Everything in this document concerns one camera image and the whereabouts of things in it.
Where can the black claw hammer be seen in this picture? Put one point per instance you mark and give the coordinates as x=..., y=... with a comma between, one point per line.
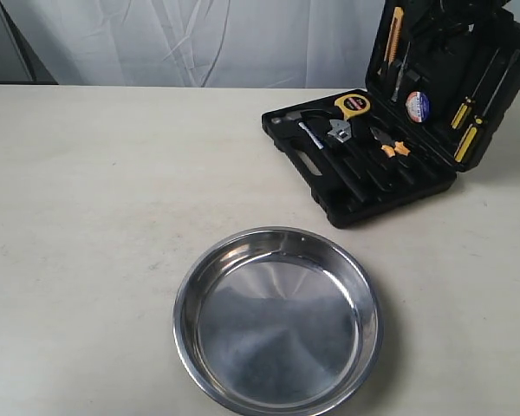
x=301, y=119

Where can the round stainless steel tray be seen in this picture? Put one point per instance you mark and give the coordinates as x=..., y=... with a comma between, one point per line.
x=277, y=321

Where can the yellow handled pliers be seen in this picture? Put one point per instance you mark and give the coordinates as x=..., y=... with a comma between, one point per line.
x=392, y=154

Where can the yellow black screwdriver upper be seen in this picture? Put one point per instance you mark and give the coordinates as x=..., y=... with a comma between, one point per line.
x=466, y=105

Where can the yellow utility knife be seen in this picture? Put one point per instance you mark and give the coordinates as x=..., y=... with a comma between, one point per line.
x=393, y=39

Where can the black plastic tool case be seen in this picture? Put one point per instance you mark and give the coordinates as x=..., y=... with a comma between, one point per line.
x=452, y=43

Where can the yellow black screwdriver lower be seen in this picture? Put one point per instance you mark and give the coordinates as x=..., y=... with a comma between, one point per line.
x=475, y=129

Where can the yellow tape measure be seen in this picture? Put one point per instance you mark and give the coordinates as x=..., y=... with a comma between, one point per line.
x=348, y=106

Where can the clear test pen screwdriver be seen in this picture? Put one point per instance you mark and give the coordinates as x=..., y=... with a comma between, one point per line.
x=400, y=74

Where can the dark panel at left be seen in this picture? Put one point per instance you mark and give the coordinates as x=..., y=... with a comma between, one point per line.
x=19, y=64

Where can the white backdrop cloth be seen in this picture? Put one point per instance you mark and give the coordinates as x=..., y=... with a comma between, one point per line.
x=202, y=44

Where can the yellow black screwdriver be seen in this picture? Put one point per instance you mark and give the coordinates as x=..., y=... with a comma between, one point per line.
x=475, y=129
x=466, y=105

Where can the electrical tape roll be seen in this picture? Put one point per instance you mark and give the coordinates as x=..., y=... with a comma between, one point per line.
x=418, y=107

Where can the silver adjustable wrench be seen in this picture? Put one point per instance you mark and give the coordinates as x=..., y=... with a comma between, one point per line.
x=351, y=164

